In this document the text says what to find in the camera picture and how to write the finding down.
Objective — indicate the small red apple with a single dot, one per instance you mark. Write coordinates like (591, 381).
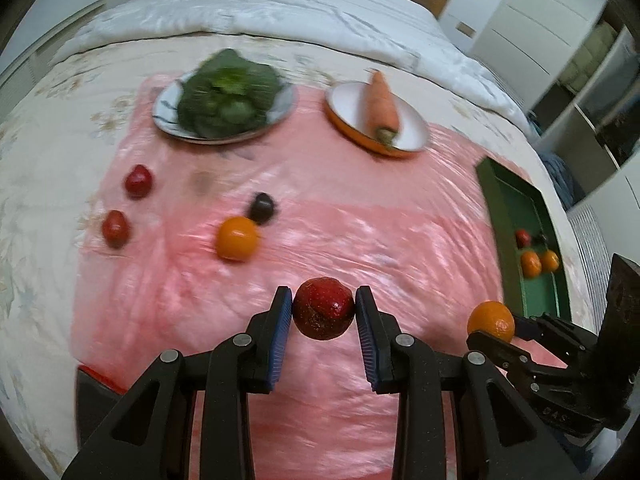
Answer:
(115, 229)
(138, 181)
(523, 237)
(323, 308)

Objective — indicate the dark purple plum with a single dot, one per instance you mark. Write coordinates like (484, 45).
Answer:
(540, 238)
(261, 207)

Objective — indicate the small orange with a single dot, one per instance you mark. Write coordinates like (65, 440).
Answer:
(491, 321)
(530, 263)
(238, 238)
(550, 260)

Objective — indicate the wall switch panel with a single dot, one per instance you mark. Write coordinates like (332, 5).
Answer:
(463, 25)

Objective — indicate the white duvet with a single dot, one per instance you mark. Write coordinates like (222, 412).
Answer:
(280, 10)

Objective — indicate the white wardrobe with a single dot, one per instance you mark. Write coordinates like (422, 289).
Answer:
(530, 15)

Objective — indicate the orange rimmed white plate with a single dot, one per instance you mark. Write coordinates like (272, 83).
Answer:
(350, 110)

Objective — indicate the leafy green vegetable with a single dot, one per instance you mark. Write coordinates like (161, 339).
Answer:
(230, 95)

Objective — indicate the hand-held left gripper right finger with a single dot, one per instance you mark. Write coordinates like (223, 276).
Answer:
(367, 340)

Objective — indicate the light green hanging jacket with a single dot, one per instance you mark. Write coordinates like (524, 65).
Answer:
(587, 57)

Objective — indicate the pink plastic sheet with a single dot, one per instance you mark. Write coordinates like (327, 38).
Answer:
(400, 220)

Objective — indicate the white vent grille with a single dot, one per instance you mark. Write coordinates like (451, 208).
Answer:
(587, 232)

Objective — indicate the dark hanging clothes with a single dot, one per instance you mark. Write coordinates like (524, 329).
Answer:
(620, 132)

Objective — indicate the blue blanket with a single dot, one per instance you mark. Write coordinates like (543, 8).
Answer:
(562, 180)

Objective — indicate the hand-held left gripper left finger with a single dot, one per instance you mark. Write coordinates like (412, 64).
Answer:
(280, 340)

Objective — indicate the carrot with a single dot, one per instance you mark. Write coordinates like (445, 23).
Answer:
(381, 105)

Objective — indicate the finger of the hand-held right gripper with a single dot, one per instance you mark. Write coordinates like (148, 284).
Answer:
(500, 352)
(522, 327)

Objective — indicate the green rectangular tray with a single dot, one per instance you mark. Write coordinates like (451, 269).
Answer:
(505, 195)

